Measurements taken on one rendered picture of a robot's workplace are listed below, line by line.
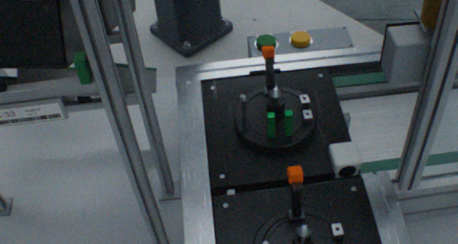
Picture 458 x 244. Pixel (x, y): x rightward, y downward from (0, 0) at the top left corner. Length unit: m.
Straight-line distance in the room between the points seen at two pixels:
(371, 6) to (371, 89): 1.80
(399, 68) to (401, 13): 2.13
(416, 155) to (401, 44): 0.20
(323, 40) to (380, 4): 1.77
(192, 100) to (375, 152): 0.34
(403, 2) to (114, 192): 2.17
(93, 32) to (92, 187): 0.57
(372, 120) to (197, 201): 0.37
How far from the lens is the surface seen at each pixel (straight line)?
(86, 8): 0.48
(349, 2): 2.85
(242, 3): 1.37
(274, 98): 0.87
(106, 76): 0.53
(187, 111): 0.97
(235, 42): 1.26
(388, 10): 2.83
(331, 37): 1.11
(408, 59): 0.70
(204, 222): 0.83
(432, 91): 0.71
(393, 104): 1.06
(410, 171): 0.84
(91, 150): 1.09
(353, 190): 0.85
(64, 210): 1.02
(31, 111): 0.58
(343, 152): 0.87
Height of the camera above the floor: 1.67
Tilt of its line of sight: 47 degrees down
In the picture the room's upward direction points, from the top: 6 degrees counter-clockwise
